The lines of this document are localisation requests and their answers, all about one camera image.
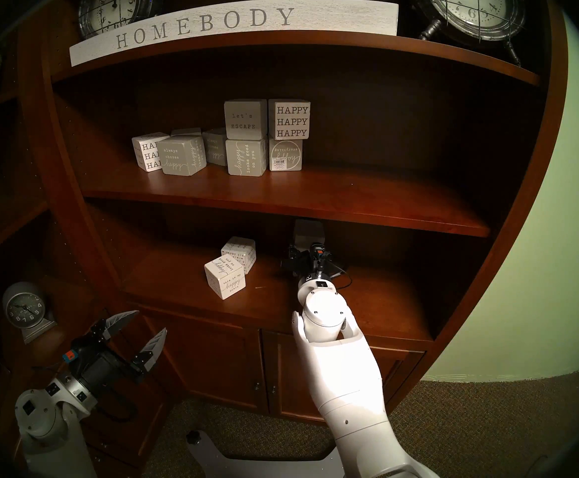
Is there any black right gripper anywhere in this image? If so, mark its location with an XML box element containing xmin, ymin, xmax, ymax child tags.
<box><xmin>280</xmin><ymin>243</ymin><xmax>341</xmax><ymax>282</ymax></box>

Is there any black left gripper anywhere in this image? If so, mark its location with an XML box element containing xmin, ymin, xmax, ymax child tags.
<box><xmin>65</xmin><ymin>310</ymin><xmax>168</xmax><ymax>398</ymax></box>

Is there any grey life's a beach cube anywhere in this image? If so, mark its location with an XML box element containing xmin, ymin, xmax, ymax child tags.
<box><xmin>293</xmin><ymin>220</ymin><xmax>326</xmax><ymax>251</ymax></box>

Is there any white find joy cube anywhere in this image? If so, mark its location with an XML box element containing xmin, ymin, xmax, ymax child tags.
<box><xmin>204</xmin><ymin>255</ymin><xmax>246</xmax><ymax>300</ymax></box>

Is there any white happy place patterned cube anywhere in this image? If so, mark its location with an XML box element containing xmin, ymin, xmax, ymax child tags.
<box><xmin>221</xmin><ymin>237</ymin><xmax>257</xmax><ymax>274</ymax></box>

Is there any cherry wood bookcase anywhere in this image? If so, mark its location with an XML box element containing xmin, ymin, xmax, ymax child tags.
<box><xmin>16</xmin><ymin>0</ymin><xmax>569</xmax><ymax>433</ymax></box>

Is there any wooden cabinet door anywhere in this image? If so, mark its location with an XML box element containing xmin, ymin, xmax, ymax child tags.
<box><xmin>262</xmin><ymin>330</ymin><xmax>427</xmax><ymax>425</ymax></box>
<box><xmin>140</xmin><ymin>313</ymin><xmax>263</xmax><ymax>413</ymax></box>

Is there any white cube with barcode sticker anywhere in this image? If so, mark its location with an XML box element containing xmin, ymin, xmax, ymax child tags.
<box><xmin>268</xmin><ymin>137</ymin><xmax>303</xmax><ymax>172</ymax></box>

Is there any grey happy looks good cube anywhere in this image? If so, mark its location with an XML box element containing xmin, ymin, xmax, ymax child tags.
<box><xmin>225</xmin><ymin>138</ymin><xmax>268</xmax><ymax>177</ymax></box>

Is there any small grey alarm clock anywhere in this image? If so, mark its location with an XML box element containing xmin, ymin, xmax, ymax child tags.
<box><xmin>2</xmin><ymin>282</ymin><xmax>57</xmax><ymax>344</ymax></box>

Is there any grey always choose happy cube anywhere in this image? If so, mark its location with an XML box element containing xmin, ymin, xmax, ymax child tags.
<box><xmin>202</xmin><ymin>128</ymin><xmax>228</xmax><ymax>167</ymax></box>
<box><xmin>159</xmin><ymin>135</ymin><xmax>207</xmax><ymax>176</ymax></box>

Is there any white framed happy happy cube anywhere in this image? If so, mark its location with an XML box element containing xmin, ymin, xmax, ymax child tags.
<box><xmin>268</xmin><ymin>100</ymin><xmax>311</xmax><ymax>140</ymax></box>

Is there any grey let's escape cube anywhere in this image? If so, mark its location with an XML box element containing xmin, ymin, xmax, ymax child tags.
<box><xmin>224</xmin><ymin>99</ymin><xmax>268</xmax><ymax>140</ymax></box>

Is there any cherry wood side shelf unit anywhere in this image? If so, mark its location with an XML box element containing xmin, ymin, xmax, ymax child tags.
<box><xmin>0</xmin><ymin>34</ymin><xmax>121</xmax><ymax>478</ymax></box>

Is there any white homebody wooden sign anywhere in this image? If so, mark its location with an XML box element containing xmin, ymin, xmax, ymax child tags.
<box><xmin>69</xmin><ymin>0</ymin><xmax>400</xmax><ymax>67</ymax></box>

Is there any caged metal clock with feet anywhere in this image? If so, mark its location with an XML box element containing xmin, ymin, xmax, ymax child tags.
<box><xmin>409</xmin><ymin>0</ymin><xmax>526</xmax><ymax>67</ymax></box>

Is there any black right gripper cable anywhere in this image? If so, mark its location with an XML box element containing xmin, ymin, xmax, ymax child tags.
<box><xmin>319</xmin><ymin>253</ymin><xmax>352</xmax><ymax>289</ymax></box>

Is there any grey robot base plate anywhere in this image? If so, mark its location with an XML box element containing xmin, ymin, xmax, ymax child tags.
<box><xmin>186</xmin><ymin>430</ymin><xmax>345</xmax><ymax>478</ymax></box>

